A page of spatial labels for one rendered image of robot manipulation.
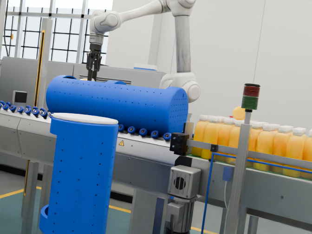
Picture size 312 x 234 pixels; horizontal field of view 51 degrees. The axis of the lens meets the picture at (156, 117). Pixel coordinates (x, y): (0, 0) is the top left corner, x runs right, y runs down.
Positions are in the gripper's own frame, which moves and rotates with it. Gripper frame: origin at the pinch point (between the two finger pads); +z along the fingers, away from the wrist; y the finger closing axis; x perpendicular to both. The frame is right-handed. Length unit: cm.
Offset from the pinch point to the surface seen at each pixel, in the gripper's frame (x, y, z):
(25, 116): -44, 11, 32
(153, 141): 55, 11, 33
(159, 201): 62, 9, 64
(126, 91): 34.4, 11.1, 7.5
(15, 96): -64, 4, 20
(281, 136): 119, 15, 19
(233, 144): 100, 19, 26
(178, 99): 63, 3, 8
